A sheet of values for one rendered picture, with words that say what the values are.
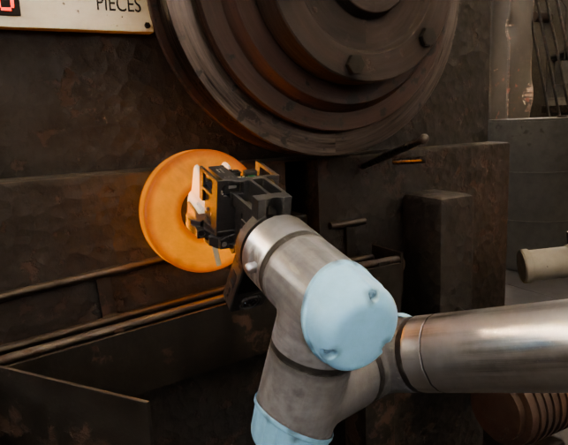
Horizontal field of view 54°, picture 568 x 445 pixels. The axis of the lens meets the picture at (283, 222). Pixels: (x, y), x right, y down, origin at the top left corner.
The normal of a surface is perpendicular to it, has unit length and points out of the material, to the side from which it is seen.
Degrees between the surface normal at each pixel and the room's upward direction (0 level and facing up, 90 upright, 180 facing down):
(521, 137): 90
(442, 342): 63
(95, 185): 90
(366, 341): 105
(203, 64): 90
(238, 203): 91
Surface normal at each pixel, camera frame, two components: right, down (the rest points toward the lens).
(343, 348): 0.48, 0.39
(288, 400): -0.37, 0.23
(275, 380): -0.71, 0.08
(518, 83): 0.46, 0.15
